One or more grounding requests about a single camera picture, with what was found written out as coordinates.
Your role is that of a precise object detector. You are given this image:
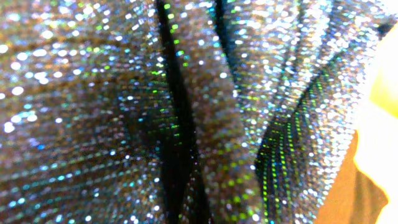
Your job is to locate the blue sequin fabric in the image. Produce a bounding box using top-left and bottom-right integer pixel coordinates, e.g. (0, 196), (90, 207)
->
(1, 0), (397, 223)

